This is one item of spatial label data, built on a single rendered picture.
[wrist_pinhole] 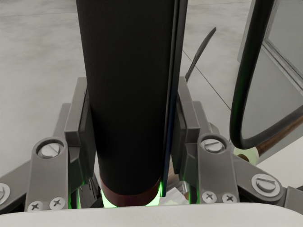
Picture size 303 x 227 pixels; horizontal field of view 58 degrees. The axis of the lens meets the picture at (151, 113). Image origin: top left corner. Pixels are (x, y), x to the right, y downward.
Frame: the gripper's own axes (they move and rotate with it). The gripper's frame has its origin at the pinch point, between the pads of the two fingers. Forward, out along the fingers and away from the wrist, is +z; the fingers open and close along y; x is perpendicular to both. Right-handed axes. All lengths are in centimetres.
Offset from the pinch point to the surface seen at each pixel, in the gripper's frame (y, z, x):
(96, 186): -7.0, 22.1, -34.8
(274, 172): 27.4, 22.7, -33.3
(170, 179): 7.7, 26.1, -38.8
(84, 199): -12, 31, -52
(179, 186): 9.1, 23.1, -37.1
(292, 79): 70, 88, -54
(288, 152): 30.1, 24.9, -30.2
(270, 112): 70, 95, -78
